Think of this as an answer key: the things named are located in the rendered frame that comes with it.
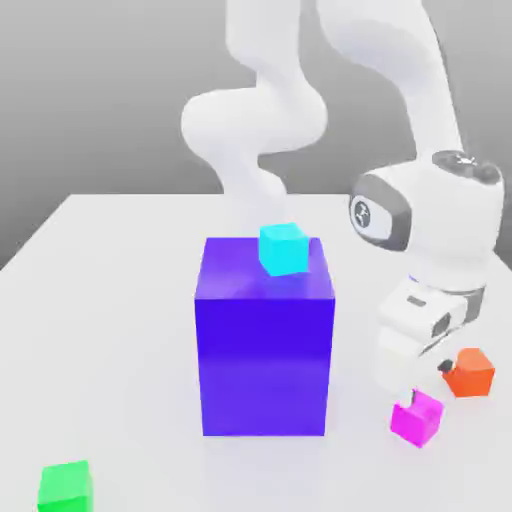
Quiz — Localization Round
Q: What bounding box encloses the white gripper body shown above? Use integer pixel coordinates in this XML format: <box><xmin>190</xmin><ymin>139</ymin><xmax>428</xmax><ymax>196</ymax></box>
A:
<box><xmin>375</xmin><ymin>324</ymin><xmax>470</xmax><ymax>396</ymax></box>

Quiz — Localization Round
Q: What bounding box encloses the small orange cube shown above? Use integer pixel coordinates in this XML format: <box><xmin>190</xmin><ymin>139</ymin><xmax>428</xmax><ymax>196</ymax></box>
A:
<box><xmin>442</xmin><ymin>346</ymin><xmax>497</xmax><ymax>400</ymax></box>

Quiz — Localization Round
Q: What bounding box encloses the small magenta cube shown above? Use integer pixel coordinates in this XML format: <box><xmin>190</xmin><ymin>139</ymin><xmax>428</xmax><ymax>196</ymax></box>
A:
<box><xmin>390</xmin><ymin>388</ymin><xmax>446</xmax><ymax>449</ymax></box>

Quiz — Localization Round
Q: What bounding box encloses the small cyan cube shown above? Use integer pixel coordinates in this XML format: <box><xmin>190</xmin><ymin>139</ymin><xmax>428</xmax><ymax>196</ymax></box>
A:
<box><xmin>258</xmin><ymin>222</ymin><xmax>311</xmax><ymax>278</ymax></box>

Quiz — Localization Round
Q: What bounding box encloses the small green cube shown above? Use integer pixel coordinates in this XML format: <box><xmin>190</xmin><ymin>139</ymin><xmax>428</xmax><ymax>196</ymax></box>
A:
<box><xmin>36</xmin><ymin>459</ymin><xmax>94</xmax><ymax>512</ymax></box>

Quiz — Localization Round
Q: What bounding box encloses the large purple box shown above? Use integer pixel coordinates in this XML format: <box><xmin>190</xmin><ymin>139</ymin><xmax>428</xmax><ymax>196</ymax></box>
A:
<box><xmin>194</xmin><ymin>236</ymin><xmax>336</xmax><ymax>438</ymax></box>

